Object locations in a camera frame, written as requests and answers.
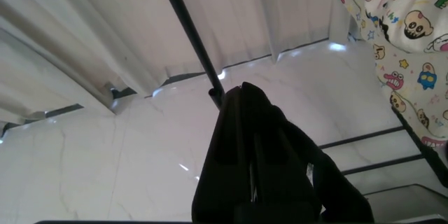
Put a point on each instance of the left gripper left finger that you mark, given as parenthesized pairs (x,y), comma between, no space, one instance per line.
(224,182)

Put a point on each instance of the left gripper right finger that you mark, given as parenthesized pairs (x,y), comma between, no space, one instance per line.
(280,189)

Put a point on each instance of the black garment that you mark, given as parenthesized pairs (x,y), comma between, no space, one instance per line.
(343,199)

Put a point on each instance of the cream printed garment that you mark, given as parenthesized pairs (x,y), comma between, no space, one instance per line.
(413,59)

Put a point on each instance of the black clothes rack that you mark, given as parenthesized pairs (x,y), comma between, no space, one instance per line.
(189,28)

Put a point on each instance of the white curtain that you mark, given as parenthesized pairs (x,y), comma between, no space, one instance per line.
(105,24)

